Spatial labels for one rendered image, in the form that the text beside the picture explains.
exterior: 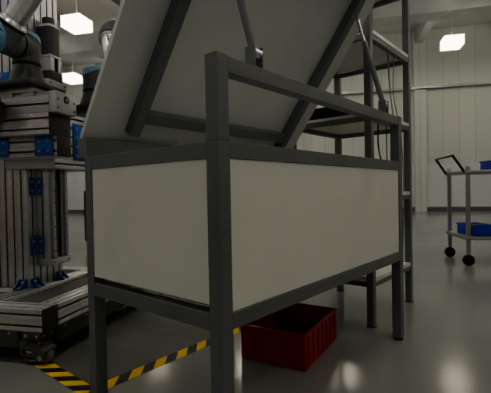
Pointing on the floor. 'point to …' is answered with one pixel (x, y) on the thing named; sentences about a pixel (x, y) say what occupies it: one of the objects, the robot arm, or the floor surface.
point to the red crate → (290, 336)
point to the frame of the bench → (221, 256)
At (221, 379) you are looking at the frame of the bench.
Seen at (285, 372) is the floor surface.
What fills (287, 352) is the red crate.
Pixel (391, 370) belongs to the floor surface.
